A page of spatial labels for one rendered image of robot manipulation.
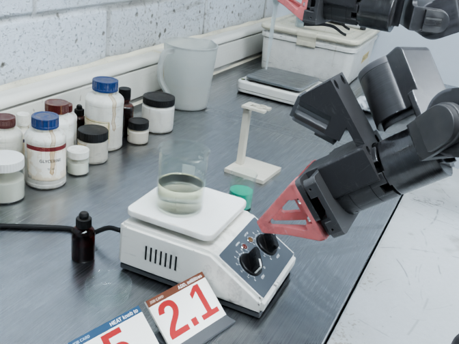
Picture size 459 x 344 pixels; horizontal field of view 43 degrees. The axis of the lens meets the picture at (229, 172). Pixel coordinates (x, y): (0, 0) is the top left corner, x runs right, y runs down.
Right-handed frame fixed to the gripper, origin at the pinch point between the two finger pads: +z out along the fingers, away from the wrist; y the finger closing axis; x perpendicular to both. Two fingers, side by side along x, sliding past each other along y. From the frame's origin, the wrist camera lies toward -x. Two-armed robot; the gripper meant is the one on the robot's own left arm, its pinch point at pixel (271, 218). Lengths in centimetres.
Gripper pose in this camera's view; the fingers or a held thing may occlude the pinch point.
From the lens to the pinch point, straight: 65.3
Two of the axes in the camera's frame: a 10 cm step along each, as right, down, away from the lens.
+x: 4.9, 8.7, 0.9
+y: -4.2, 3.2, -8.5
